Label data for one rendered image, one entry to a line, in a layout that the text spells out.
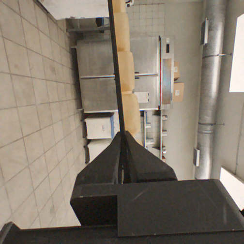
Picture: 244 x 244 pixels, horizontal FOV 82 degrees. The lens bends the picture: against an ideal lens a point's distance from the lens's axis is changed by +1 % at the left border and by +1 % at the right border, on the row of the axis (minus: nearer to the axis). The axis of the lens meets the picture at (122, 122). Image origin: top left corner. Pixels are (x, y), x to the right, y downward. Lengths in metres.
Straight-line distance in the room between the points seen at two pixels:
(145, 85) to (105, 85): 0.81
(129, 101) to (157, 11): 4.22
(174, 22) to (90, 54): 2.29
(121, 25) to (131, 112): 0.11
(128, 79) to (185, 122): 4.13
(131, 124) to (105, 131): 3.17
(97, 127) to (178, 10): 3.37
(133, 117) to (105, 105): 2.79
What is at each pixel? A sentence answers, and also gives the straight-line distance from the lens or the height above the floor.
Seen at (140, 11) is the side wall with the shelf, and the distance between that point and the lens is 4.29.
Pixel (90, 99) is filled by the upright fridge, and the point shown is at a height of 0.35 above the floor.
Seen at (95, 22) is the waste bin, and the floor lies 0.51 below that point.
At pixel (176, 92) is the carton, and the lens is 3.29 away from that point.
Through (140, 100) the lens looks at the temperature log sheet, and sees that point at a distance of 2.94.
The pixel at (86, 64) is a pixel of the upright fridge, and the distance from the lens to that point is 3.04.
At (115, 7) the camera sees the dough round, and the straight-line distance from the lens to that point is 0.25.
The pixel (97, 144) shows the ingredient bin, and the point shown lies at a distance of 3.47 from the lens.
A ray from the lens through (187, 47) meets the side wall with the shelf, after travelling 4.31.
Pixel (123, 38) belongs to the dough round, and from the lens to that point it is 0.21.
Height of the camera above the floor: 1.00
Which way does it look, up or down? 1 degrees down
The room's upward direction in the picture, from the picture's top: 87 degrees clockwise
